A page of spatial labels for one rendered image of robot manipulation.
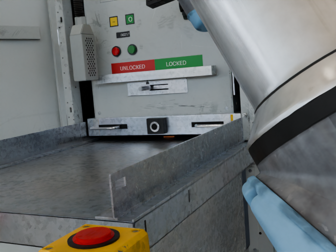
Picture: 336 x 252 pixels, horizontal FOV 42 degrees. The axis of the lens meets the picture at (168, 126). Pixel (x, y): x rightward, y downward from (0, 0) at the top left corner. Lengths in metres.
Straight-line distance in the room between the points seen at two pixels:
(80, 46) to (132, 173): 0.77
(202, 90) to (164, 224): 0.67
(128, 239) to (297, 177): 0.20
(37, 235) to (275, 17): 0.56
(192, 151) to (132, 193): 0.26
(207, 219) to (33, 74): 0.81
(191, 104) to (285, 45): 1.06
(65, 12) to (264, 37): 1.28
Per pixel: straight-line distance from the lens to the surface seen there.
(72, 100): 1.52
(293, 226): 0.27
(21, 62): 1.50
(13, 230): 0.80
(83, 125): 1.53
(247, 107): 1.26
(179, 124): 1.36
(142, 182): 0.73
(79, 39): 1.41
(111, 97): 1.48
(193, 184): 0.84
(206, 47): 1.33
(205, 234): 0.98
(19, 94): 1.49
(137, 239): 0.44
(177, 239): 0.84
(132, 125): 1.44
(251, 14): 0.31
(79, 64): 1.41
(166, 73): 1.33
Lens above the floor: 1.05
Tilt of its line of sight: 7 degrees down
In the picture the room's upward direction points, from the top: 5 degrees counter-clockwise
